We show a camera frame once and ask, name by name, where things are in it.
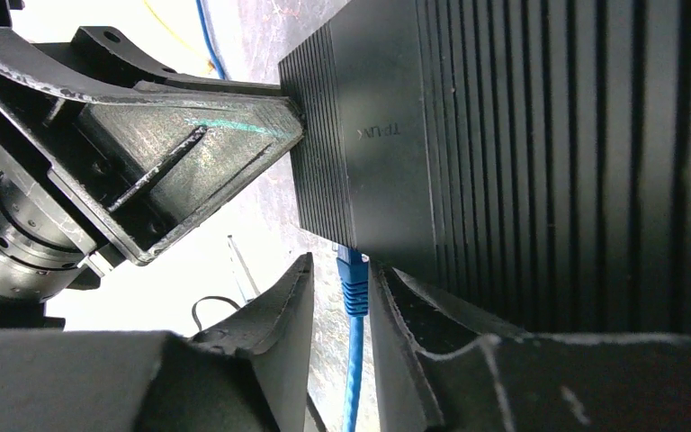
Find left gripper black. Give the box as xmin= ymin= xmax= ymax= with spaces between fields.
xmin=0 ymin=27 xmax=304 ymax=329

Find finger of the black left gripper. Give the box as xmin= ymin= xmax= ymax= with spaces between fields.
xmin=35 ymin=26 xmax=283 ymax=96

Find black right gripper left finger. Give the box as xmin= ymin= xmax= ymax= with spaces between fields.
xmin=0 ymin=253 xmax=314 ymax=431

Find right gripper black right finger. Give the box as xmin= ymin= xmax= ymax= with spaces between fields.
xmin=369 ymin=265 xmax=691 ymax=431

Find yellow ethernet cable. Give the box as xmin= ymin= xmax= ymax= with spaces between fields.
xmin=142 ymin=0 xmax=216 ymax=67

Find blue ethernet cable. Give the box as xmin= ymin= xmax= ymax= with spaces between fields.
xmin=194 ymin=0 xmax=229 ymax=80
xmin=334 ymin=245 xmax=372 ymax=432

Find black network switch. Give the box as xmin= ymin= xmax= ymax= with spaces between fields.
xmin=279 ymin=1 xmax=691 ymax=337

